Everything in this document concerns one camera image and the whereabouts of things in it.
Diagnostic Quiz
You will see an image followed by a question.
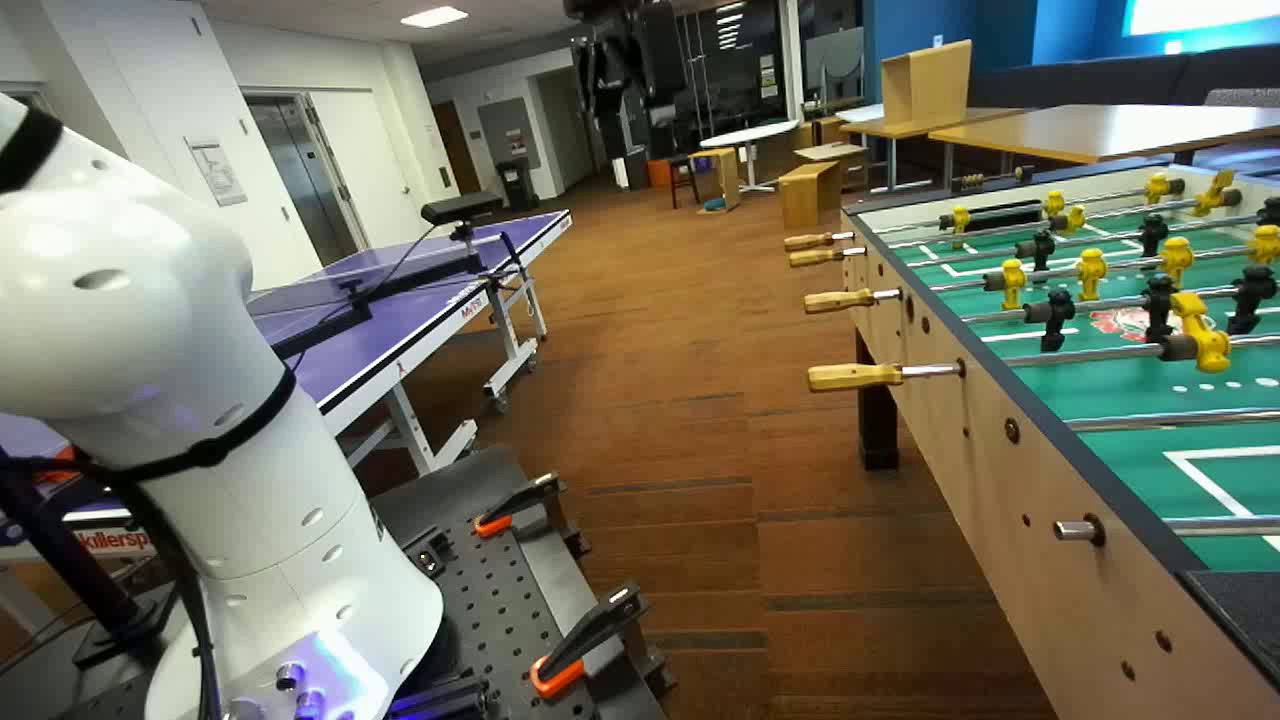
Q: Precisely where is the brown wooden door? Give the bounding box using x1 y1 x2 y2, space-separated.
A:
427 96 484 200

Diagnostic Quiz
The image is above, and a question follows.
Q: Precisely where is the black stand pole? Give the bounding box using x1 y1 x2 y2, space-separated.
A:
0 447 171 664

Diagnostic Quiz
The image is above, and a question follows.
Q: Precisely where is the foosball table beige cabinet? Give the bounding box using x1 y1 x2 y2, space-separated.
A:
839 158 1280 720

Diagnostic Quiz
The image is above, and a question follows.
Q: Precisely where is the dark blue sofa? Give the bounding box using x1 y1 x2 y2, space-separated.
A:
977 42 1280 111

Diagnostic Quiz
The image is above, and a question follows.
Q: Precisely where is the white round table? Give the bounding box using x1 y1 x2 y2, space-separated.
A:
697 116 809 200

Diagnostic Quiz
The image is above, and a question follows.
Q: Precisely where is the white wall sign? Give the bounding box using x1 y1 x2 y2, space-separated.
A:
183 137 250 208

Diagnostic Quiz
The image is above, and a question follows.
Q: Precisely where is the purple ping pong table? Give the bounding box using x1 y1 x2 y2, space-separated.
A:
0 203 574 485

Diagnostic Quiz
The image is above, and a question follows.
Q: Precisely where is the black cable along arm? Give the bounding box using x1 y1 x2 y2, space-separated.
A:
0 99 298 720

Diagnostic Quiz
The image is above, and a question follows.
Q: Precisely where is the grey elevator door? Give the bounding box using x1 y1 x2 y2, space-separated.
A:
240 88 367 271

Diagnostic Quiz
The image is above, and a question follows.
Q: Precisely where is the black ping pong net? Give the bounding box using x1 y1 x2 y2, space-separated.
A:
265 227 530 362

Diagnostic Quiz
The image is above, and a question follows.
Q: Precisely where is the small light wooden table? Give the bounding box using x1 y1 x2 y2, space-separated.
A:
833 99 1022 196

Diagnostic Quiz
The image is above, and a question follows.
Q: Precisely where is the black bar on thin stand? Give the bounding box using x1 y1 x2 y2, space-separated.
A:
349 188 507 326

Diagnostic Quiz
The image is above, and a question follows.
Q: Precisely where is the small wooden crate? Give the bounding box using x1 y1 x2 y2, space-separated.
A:
687 145 748 214

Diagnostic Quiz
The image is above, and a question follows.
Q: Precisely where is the large light wooden table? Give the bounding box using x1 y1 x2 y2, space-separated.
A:
923 99 1280 192

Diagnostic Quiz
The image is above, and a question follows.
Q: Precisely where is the black clamp with orange tip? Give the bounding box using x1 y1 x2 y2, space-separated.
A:
525 582 649 708
468 468 574 546

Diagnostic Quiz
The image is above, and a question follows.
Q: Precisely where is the bright white screen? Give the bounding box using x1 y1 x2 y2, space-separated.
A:
1121 0 1280 42

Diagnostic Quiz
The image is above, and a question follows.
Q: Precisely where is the cardboard box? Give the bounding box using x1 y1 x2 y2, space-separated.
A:
776 162 846 242
877 38 979 133

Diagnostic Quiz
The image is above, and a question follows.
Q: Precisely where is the yellow cylindrical handle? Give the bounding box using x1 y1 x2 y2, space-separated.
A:
803 286 1280 396

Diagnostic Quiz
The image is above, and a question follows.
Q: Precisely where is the black perforated robot mounting table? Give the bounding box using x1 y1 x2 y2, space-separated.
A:
335 445 675 720

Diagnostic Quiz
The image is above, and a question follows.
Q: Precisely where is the rectangular ceiling light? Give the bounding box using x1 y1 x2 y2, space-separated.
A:
395 0 475 34

